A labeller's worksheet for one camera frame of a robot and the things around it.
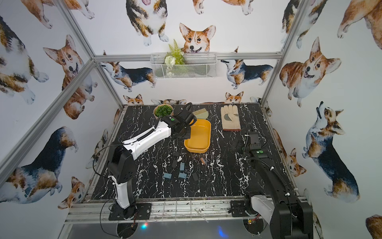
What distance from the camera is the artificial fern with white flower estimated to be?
32.0 inches

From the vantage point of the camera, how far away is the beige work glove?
43.0 inches

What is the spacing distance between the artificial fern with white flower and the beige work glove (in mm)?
492
